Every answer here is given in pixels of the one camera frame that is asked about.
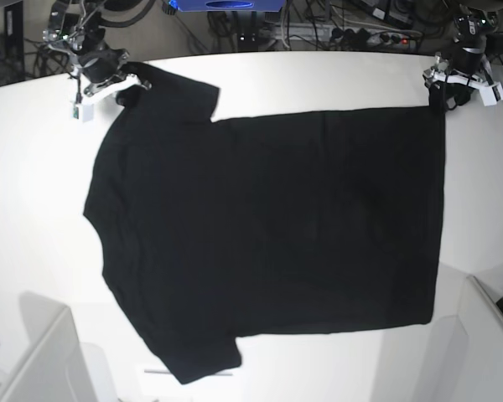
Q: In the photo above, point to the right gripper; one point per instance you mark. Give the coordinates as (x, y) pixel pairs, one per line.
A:
(103, 72)

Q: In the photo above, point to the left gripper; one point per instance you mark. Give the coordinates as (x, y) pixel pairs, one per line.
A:
(457, 65)

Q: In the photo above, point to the black T-shirt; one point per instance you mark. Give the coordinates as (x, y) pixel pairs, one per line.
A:
(309, 223)

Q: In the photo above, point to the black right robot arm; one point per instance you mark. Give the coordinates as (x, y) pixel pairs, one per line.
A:
(77, 29)

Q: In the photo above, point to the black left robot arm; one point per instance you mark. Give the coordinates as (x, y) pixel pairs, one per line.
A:
(472, 27)

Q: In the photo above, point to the blue box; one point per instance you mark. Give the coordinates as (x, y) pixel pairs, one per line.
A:
(227, 5)

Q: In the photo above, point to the white power strip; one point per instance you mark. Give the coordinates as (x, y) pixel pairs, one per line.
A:
(329, 33)

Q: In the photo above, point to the black tall device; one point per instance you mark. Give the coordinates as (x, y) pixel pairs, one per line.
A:
(14, 38)

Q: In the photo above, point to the white right partition panel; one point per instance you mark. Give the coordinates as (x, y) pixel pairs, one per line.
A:
(464, 358)

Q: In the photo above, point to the white partition panel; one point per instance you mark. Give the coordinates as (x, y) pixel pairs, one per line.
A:
(56, 366)
(464, 358)

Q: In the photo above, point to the white left partition panel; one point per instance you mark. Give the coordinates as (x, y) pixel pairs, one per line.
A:
(56, 366)

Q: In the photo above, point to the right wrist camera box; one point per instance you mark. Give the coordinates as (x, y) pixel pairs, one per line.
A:
(83, 113)

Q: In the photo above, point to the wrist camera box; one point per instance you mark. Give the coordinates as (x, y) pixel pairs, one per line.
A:
(83, 113)
(491, 94)

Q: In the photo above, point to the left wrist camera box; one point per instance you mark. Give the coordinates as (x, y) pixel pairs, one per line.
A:
(491, 94)

